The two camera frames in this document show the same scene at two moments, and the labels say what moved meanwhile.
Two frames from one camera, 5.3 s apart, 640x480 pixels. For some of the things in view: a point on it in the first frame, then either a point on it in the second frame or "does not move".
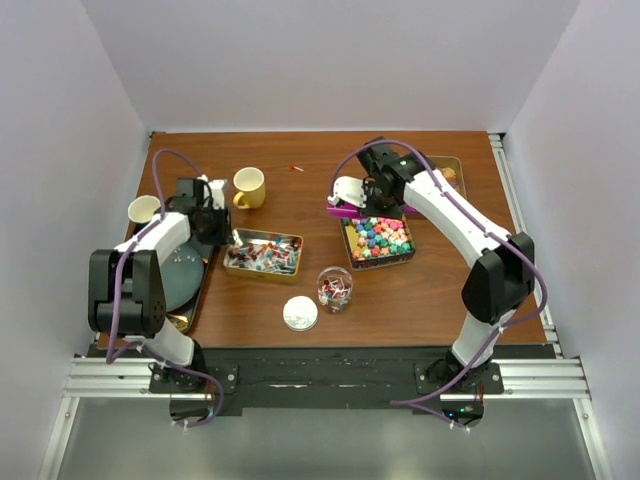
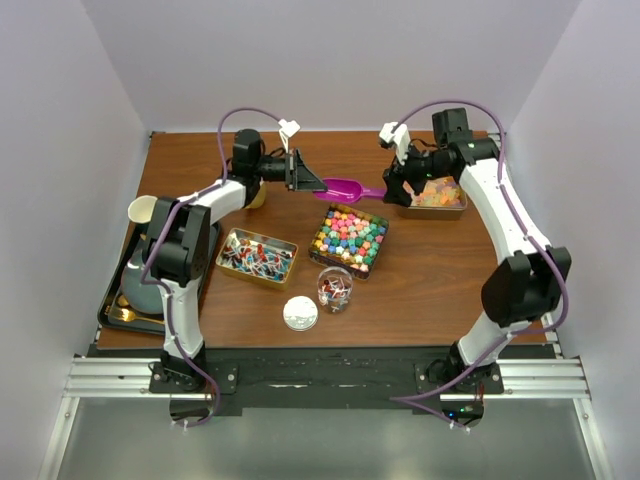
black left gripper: (223, 236) to (300, 178)
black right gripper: (370, 210) to (394, 177)
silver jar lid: (300, 313) does not move
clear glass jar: (334, 287) does not move
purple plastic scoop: (342, 210) to (344, 191)
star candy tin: (378, 241) to (349, 239)
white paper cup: (142, 208) does not move
